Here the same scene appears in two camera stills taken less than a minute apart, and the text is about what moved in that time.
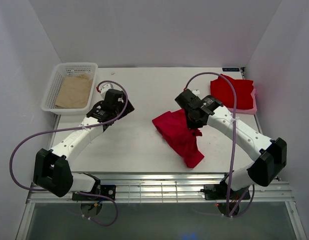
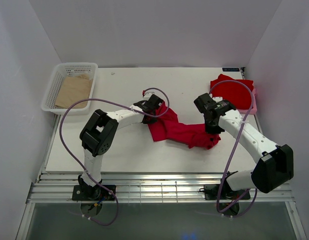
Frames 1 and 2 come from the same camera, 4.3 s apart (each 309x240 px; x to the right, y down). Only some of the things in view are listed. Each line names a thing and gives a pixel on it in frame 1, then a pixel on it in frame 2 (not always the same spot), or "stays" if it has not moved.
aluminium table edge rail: (163, 188) stays
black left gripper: (129, 109) to (151, 121)
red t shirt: (174, 127) to (168, 127)
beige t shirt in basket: (74, 92) stays
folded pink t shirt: (252, 111) stays
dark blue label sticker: (230, 69) stays
